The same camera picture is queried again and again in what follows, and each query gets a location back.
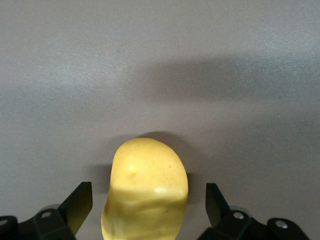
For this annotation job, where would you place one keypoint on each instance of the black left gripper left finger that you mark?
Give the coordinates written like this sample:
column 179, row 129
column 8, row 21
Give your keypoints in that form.
column 75, row 207

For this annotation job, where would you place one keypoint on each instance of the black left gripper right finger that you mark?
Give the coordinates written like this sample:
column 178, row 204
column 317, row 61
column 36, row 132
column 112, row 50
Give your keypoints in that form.
column 220, row 210

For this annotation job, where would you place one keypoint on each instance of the yellow potato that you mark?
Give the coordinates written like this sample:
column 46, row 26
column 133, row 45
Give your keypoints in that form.
column 147, row 180

